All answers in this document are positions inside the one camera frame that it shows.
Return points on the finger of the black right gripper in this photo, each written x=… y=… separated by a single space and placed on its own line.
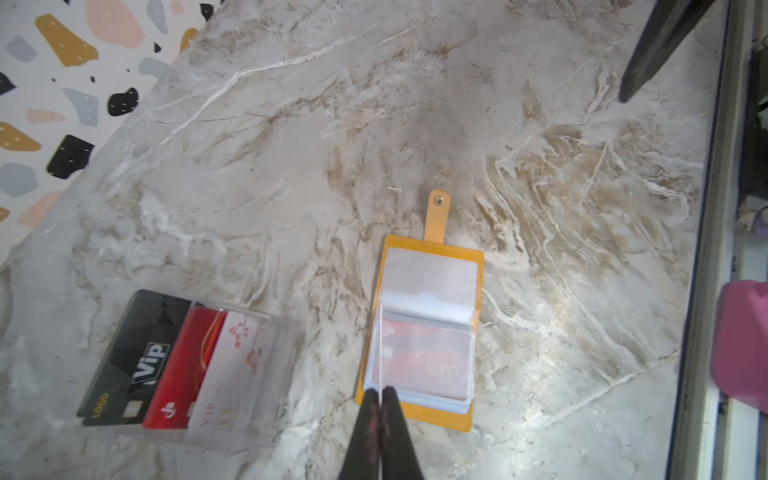
x=668 y=25

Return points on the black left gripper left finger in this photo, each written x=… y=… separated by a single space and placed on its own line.
x=362 y=459

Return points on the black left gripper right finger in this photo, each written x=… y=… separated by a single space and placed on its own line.
x=398 y=456

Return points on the red VIP card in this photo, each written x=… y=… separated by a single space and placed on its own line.
x=426 y=359
x=381 y=383

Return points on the yellow leather card holder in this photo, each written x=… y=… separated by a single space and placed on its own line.
x=427 y=280

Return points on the black VIP card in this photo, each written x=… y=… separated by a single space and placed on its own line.
x=127 y=379

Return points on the clear acrylic card stand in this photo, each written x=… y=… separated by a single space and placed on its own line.
x=265 y=404

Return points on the white pink floral card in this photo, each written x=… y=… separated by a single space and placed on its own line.
x=234 y=373

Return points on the pink tape measure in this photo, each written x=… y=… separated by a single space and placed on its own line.
x=739 y=356

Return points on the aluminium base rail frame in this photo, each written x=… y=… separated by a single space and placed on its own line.
x=713 y=435

